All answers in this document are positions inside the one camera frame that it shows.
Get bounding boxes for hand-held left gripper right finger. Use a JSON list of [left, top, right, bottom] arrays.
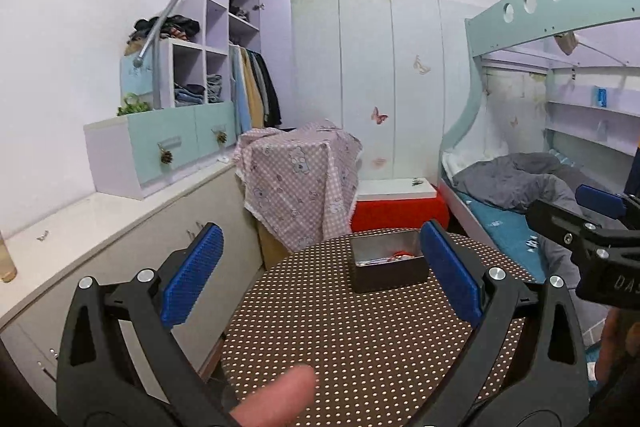
[[418, 219, 592, 427]]

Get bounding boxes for folded grey jeans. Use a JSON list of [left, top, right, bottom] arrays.
[[205, 74, 224, 104]]

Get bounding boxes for teal drawer unit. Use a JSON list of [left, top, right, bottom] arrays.
[[83, 100, 239, 200]]

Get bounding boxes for grey blanket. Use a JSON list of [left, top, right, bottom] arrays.
[[451, 151, 609, 289]]

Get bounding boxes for cream long cabinet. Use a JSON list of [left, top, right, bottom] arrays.
[[0, 156, 267, 414]]

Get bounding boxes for curved metal handrail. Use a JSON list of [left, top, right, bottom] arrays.
[[135, 0, 264, 110]]

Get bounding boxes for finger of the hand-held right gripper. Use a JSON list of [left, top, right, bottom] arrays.
[[527, 199, 602, 269], [574, 184, 640, 228]]

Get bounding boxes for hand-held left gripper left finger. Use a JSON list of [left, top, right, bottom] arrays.
[[56, 222, 242, 427]]

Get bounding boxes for red storage bench white lid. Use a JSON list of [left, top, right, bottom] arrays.
[[349, 177, 449, 236]]

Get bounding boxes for black hanging coat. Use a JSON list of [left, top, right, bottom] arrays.
[[259, 53, 283, 128]]

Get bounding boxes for teal bunk bed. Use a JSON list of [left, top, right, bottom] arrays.
[[437, 0, 640, 344]]

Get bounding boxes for cardboard box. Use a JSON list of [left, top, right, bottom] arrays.
[[257, 213, 292, 271]]

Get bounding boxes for yellowish bottle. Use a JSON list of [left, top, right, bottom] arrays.
[[0, 229, 19, 284]]

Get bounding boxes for pink checked bear cloth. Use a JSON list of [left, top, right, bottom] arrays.
[[233, 119, 364, 254]]

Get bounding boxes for purple shelf unit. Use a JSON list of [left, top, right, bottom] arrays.
[[167, 0, 292, 138]]

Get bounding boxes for brown polka-dot tablecloth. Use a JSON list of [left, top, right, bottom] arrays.
[[220, 227, 544, 427]]

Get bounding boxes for person's left hand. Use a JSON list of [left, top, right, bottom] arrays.
[[234, 364, 317, 427]]

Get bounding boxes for folded blue jeans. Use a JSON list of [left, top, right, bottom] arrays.
[[173, 82, 206, 107]]

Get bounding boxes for silver metal tin box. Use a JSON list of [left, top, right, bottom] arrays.
[[348, 228, 430, 294]]

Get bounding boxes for person's right hand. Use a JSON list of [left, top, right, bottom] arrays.
[[596, 309, 632, 384]]

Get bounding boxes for light blue hanging shirt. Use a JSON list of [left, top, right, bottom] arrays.
[[230, 46, 254, 134]]

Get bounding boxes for pile of dark clothes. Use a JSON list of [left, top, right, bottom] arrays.
[[125, 13, 201, 56]]

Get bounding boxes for white wardrobe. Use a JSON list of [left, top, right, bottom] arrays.
[[289, 0, 474, 184]]

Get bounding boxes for blue bed sheet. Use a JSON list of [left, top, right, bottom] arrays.
[[459, 192, 552, 284]]

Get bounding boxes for green plant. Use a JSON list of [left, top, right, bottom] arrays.
[[117, 92, 154, 117]]

